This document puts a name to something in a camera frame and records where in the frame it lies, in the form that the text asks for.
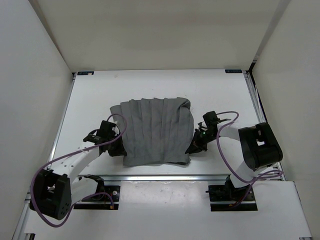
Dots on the blue corner label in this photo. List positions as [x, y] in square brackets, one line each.
[233, 71]
[85, 73]

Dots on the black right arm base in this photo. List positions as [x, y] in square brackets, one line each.
[228, 198]

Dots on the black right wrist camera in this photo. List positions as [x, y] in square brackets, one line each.
[210, 118]

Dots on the blue right corner label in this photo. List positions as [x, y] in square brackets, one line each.
[233, 71]

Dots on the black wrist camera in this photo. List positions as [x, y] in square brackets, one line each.
[107, 128]
[210, 118]

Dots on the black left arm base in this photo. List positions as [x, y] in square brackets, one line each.
[108, 201]

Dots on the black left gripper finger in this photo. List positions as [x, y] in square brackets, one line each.
[119, 146]
[113, 153]

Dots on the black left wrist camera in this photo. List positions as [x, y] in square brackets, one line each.
[107, 128]

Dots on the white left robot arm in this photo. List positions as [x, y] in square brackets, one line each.
[55, 191]

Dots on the blue left corner label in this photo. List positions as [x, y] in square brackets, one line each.
[85, 73]

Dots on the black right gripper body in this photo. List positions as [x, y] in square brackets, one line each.
[205, 137]

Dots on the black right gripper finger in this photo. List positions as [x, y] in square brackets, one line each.
[201, 148]
[193, 148]

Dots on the grey pleated skirt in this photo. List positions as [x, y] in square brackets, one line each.
[155, 131]

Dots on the aluminium frame rail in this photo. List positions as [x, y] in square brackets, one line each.
[253, 95]

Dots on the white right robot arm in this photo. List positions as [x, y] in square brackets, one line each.
[227, 128]

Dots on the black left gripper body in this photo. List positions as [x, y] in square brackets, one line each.
[113, 146]

